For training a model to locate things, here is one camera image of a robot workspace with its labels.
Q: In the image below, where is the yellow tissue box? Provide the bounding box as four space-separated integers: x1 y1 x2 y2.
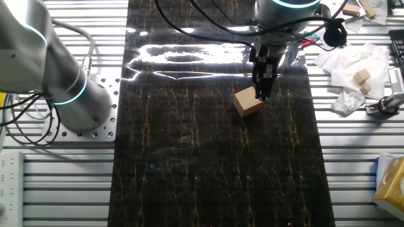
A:
372 152 404 219

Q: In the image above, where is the wooden cube block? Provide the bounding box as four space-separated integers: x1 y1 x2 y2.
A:
232 86 264 119

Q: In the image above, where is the blue packet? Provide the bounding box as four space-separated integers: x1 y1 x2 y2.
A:
374 156 380 207

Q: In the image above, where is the black keyboard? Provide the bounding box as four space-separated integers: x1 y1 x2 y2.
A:
388 30 404 74

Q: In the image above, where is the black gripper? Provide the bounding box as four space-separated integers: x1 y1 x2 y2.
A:
248 42 280 102

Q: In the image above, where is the crumpled white tissue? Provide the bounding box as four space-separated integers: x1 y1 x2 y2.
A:
330 90 367 116

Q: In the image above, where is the black marble pattern mat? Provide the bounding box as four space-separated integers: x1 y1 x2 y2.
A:
107 0 336 227

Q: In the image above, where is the white paper sheet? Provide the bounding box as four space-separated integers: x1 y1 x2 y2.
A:
367 0 388 26

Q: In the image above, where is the long wooden block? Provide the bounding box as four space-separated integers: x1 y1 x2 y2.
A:
359 0 377 19

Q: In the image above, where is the thin cable along arm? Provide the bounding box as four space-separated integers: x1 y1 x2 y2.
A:
153 0 348 51

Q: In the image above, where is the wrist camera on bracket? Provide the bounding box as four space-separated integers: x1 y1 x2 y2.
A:
322 18 348 48

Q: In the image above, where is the red clothespin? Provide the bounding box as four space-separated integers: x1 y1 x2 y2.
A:
299 37 318 49

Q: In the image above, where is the white power strip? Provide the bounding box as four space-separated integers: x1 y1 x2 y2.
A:
0 151 25 227

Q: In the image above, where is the white crumpled cloth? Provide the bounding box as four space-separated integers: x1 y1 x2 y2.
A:
314 42 392 100

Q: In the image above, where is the silver perforated base plate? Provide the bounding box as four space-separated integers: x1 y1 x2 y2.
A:
42 67 121 143

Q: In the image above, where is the teal clothespin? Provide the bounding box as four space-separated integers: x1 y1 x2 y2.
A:
302 30 321 41

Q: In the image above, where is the black cable bundle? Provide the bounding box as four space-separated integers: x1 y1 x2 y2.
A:
0 93 61 148

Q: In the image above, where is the grey base cable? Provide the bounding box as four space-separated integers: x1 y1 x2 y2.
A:
50 18 96 78

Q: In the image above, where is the medium wooden block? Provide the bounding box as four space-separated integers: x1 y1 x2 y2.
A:
352 68 372 85

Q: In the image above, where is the silver camera on mount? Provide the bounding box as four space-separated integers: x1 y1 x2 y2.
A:
365 67 404 120

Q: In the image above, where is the flat wooden block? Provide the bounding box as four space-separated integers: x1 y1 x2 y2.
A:
342 3 361 17

